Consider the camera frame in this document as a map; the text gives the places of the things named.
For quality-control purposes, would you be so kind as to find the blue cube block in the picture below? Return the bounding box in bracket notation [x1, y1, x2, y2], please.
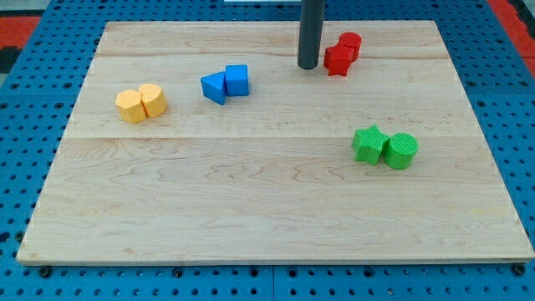
[225, 64, 249, 96]

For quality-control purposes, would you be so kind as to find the blue triangle block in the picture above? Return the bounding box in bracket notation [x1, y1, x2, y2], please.
[201, 72, 227, 105]

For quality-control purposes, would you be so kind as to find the light wooden board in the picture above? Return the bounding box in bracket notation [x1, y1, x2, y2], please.
[17, 21, 534, 266]

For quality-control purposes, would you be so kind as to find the green star block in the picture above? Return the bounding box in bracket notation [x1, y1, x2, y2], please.
[352, 125, 390, 166]

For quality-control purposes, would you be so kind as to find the red star block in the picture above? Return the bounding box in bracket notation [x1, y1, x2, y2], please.
[324, 44, 354, 76]

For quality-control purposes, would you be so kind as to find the yellow heart block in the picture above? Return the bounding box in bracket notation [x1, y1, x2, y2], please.
[139, 84, 167, 118]

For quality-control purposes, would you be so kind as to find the green cylinder block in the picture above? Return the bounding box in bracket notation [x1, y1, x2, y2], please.
[385, 133, 419, 170]

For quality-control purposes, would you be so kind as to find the red cylinder block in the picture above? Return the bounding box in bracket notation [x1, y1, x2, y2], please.
[339, 32, 362, 62]

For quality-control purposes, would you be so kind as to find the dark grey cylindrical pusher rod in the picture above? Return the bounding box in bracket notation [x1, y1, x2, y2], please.
[298, 0, 326, 69]

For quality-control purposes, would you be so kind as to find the yellow hexagon block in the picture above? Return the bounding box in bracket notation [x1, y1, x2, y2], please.
[115, 89, 147, 124]

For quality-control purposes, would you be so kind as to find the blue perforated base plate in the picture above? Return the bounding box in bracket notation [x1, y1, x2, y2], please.
[1, 0, 534, 300]

